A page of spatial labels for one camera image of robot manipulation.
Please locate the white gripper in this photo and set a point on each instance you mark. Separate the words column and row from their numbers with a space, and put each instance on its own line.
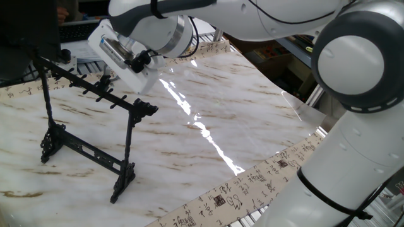
column 142, row 82

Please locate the white paper stack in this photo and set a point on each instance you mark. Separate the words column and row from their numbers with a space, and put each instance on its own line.
column 80, row 50

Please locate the black monitor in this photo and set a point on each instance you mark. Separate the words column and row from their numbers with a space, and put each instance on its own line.
column 28, row 31

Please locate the silver camera with blue cap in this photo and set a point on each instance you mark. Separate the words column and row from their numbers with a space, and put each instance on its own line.
column 112, row 52

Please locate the bare operator hand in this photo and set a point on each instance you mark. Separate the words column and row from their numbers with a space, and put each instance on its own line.
column 62, row 15

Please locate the glossy marble pattern sheet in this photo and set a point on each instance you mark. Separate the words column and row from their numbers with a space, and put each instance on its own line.
column 221, row 110

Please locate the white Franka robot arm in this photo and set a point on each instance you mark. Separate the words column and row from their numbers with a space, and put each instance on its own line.
column 347, row 142

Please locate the black keyboard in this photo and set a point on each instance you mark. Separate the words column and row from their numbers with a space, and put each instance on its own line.
column 79, row 31

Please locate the aluminium post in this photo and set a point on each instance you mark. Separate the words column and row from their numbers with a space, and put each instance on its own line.
column 217, row 34

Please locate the black knob on white base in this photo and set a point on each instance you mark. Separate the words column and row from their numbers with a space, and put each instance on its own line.
column 65, row 56

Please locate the black carved pen rack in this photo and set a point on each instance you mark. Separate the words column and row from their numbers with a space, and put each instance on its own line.
column 143, row 108

